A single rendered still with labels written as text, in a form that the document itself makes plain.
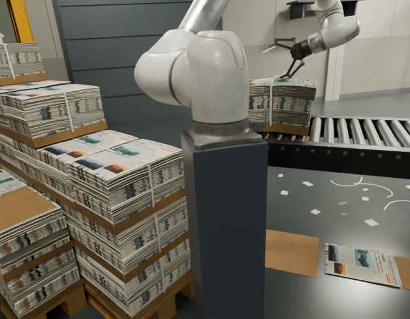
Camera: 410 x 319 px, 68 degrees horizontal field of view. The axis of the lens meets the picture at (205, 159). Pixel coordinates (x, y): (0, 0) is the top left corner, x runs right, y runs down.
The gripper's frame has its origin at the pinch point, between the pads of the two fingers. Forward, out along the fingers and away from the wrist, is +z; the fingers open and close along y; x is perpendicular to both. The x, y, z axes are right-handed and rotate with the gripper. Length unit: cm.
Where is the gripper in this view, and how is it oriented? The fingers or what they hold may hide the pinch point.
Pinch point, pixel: (269, 64)
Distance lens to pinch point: 161.3
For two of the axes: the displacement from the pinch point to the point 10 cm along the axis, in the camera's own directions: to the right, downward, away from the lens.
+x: 3.6, -3.6, 8.6
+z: -8.4, 2.8, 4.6
